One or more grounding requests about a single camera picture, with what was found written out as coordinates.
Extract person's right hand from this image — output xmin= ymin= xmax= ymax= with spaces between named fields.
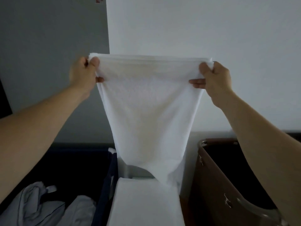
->
xmin=188 ymin=61 xmax=234 ymax=109

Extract person's left hand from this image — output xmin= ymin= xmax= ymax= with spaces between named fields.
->
xmin=68 ymin=56 xmax=105 ymax=100

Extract white towel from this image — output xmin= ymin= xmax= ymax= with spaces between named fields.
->
xmin=106 ymin=177 xmax=186 ymax=226
xmin=88 ymin=52 xmax=215 ymax=187

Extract brown housekeeping cart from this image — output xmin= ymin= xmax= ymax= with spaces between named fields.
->
xmin=187 ymin=131 xmax=301 ymax=226

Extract person's left forearm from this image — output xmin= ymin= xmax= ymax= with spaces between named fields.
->
xmin=0 ymin=88 xmax=90 ymax=205

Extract person's right forearm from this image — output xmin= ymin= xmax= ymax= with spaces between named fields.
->
xmin=217 ymin=91 xmax=301 ymax=226

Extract grey door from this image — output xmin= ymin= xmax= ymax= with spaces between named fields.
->
xmin=0 ymin=0 xmax=113 ymax=145

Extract white pillowcase black piping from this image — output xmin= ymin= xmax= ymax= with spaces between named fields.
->
xmin=0 ymin=181 xmax=97 ymax=226

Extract navy laundry hamper white frame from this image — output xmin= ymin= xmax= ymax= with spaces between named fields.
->
xmin=0 ymin=142 xmax=119 ymax=226

